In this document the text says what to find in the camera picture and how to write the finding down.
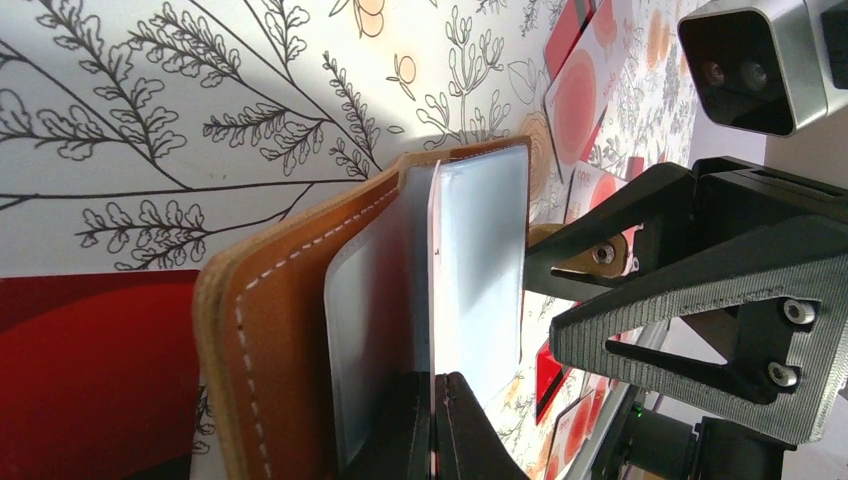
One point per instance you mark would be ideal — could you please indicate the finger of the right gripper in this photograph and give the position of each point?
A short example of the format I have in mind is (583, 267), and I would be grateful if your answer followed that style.
(636, 334)
(660, 200)

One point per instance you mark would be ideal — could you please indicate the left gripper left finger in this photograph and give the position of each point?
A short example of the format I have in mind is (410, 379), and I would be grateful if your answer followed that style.
(398, 446)

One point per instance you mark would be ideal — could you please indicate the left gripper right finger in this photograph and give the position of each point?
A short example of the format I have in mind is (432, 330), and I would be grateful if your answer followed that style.
(466, 444)

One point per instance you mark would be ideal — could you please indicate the brown leather card holder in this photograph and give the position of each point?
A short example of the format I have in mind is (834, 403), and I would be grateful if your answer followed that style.
(303, 328)

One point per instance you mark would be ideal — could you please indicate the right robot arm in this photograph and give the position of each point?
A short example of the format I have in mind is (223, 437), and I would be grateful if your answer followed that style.
(657, 433)

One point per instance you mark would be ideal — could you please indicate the white card red circle top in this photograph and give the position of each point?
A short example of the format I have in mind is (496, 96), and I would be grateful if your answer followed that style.
(585, 57)

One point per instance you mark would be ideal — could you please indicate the white card red circle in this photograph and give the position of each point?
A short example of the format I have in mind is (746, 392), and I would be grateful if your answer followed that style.
(569, 435)
(585, 57)

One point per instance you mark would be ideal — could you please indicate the white card red circle bottom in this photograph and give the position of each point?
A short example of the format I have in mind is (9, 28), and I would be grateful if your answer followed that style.
(569, 435)

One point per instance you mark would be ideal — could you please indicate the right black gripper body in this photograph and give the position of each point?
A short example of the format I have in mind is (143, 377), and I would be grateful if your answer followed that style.
(785, 241)

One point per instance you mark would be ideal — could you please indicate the red card centre pile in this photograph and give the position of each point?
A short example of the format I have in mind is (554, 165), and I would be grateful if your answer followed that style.
(549, 378)

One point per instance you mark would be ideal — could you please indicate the floral patterned table mat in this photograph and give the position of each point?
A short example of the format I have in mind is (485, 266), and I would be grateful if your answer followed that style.
(144, 136)

